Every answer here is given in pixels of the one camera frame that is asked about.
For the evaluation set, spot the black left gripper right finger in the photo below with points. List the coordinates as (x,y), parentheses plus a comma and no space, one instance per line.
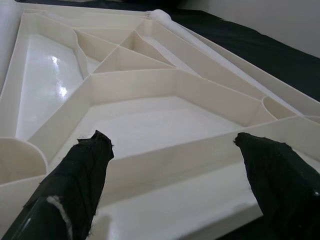
(282,185)

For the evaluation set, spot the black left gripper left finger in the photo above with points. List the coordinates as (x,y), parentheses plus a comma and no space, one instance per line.
(70,187)

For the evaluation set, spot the white plastic children table top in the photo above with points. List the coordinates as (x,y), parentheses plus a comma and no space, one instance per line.
(150,125)

